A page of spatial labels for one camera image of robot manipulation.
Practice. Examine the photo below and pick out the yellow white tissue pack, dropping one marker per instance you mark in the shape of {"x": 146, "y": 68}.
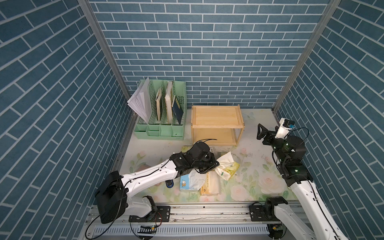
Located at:
{"x": 227, "y": 155}
{"x": 227, "y": 168}

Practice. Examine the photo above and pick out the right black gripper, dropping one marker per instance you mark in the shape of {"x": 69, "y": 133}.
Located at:
{"x": 270, "y": 136}

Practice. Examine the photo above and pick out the orange beige tissue pack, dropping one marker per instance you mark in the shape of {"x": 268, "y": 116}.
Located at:
{"x": 212, "y": 185}

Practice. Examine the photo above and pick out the dark blue book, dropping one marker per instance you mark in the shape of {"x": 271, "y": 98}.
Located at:
{"x": 178, "y": 110}

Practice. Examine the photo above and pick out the green circuit board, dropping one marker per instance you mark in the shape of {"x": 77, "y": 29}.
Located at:
{"x": 149, "y": 230}

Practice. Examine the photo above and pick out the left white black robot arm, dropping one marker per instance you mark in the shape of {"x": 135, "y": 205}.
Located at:
{"x": 117, "y": 193}

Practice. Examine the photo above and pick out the white paper stack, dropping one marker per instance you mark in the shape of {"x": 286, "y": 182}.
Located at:
{"x": 140, "y": 101}

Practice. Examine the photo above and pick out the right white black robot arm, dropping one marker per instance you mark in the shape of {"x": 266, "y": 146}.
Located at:
{"x": 288, "y": 151}

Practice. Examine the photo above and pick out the floral table mat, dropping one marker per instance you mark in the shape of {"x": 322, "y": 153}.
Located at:
{"x": 256, "y": 179}

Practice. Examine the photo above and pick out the yellow floral tissue pack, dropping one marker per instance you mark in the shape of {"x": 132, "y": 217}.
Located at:
{"x": 186, "y": 148}

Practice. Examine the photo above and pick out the wooden two-tier shelf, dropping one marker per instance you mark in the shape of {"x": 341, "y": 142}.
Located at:
{"x": 218, "y": 125}

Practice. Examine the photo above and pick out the thin beige book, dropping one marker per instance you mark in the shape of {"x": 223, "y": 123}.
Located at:
{"x": 159, "y": 107}

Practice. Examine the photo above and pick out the blue cartoon tissue pack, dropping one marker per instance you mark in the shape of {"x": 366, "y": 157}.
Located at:
{"x": 193, "y": 181}

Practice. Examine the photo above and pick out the white yellow book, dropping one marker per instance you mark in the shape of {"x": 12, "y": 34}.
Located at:
{"x": 168, "y": 101}

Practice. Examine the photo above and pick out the blue stapler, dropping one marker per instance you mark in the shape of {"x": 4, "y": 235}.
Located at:
{"x": 169, "y": 184}

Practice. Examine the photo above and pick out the green plastic file organizer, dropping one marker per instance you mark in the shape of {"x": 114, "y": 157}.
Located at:
{"x": 164, "y": 104}

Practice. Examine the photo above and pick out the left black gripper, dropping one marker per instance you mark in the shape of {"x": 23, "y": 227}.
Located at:
{"x": 212, "y": 161}

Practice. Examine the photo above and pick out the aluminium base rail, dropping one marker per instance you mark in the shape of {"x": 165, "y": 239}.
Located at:
{"x": 195, "y": 220}

